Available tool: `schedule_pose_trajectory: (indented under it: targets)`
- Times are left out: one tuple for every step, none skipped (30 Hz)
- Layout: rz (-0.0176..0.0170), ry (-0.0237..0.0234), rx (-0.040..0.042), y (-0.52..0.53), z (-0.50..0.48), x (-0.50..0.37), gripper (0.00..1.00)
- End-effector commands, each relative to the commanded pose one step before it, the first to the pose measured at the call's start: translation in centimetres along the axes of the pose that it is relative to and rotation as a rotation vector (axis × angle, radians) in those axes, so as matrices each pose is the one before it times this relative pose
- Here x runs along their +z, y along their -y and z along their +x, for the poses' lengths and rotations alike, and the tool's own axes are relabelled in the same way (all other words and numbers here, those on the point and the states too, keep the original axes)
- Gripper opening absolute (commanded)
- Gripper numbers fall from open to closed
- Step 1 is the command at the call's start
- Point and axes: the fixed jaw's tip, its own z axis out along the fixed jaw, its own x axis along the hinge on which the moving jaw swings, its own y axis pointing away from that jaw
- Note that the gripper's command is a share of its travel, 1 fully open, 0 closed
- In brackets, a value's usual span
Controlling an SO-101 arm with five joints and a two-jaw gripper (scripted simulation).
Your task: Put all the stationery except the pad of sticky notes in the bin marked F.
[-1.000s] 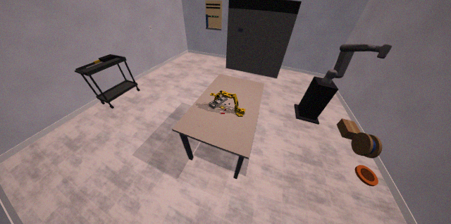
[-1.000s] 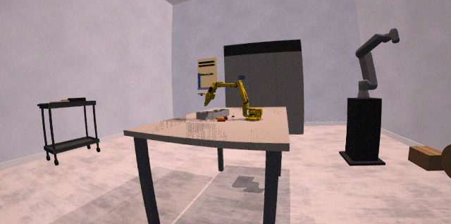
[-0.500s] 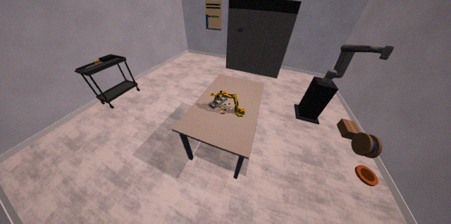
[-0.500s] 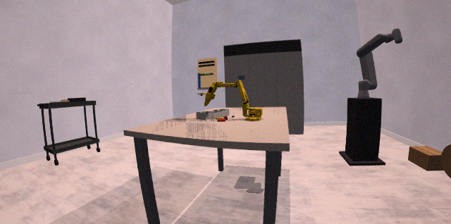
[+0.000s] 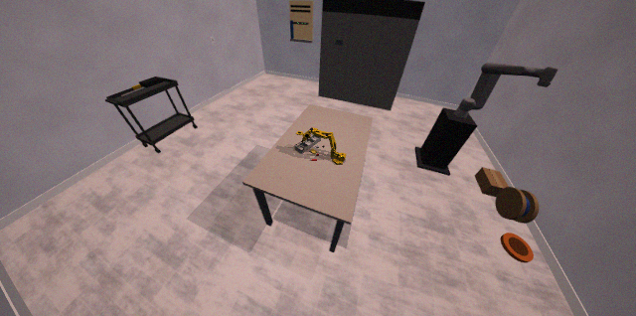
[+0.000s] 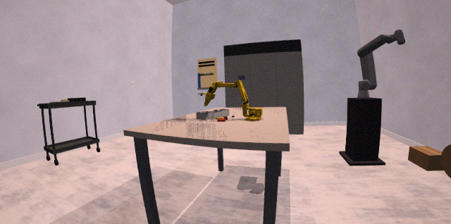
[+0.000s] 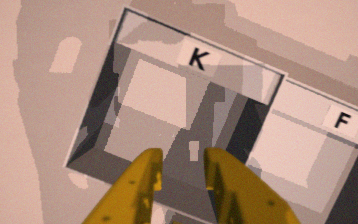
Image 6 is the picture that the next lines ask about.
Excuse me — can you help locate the white rack of bins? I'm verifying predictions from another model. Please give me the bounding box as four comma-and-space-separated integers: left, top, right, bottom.
196, 109, 229, 120

